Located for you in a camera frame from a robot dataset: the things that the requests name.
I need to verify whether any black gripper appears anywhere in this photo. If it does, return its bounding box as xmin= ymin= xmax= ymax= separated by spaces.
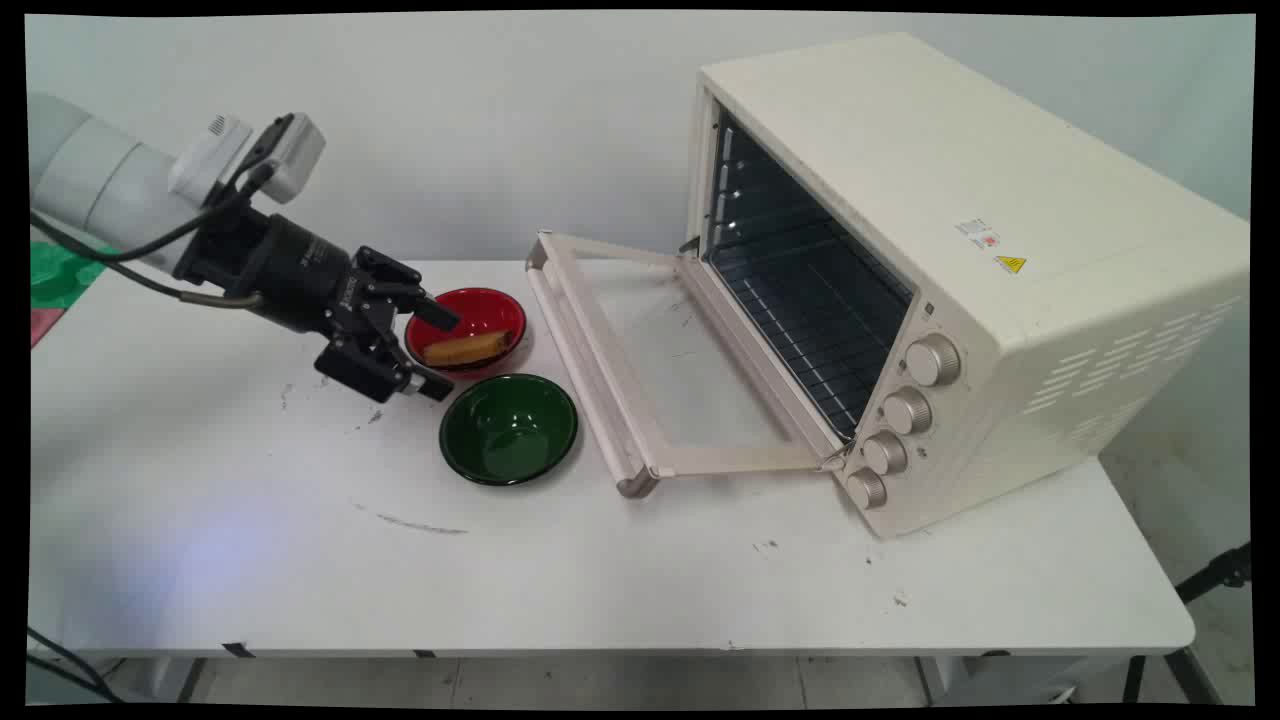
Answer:
xmin=174 ymin=204 xmax=462 ymax=404

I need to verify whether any yellow bread stick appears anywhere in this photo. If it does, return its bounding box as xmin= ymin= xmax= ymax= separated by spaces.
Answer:
xmin=423 ymin=331 xmax=510 ymax=368

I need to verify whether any red bowl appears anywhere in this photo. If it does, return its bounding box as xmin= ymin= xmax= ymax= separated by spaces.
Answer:
xmin=405 ymin=287 xmax=528 ymax=376

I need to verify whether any green bowl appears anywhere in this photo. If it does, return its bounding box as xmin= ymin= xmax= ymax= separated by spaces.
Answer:
xmin=439 ymin=373 xmax=580 ymax=488

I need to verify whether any cream glass oven door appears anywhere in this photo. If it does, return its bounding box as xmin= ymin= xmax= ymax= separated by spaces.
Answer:
xmin=525 ymin=230 xmax=851 ymax=499

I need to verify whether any metal oven rack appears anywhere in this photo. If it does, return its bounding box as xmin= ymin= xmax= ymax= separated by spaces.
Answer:
xmin=715 ymin=222 xmax=913 ymax=439

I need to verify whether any green foam mat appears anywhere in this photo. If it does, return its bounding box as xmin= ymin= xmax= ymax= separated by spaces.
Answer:
xmin=30 ymin=238 xmax=111 ymax=311

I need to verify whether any largest silver oven knob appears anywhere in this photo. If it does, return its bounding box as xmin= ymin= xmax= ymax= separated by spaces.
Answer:
xmin=905 ymin=334 xmax=962 ymax=388

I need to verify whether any cream toaster oven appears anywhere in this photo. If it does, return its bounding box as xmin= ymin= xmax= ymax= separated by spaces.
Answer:
xmin=683 ymin=32 xmax=1251 ymax=540

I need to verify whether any black tripod leg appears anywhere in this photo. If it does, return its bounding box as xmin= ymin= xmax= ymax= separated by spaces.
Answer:
xmin=1174 ymin=541 xmax=1253 ymax=606

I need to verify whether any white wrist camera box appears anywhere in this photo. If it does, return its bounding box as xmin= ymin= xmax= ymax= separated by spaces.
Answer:
xmin=168 ymin=112 xmax=327 ymax=209

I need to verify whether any black camera cable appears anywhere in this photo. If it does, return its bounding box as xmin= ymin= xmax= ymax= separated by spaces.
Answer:
xmin=30 ymin=113 xmax=297 ymax=310

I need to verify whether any black floor cable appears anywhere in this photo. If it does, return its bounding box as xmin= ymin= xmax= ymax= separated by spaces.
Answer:
xmin=27 ymin=626 xmax=126 ymax=704

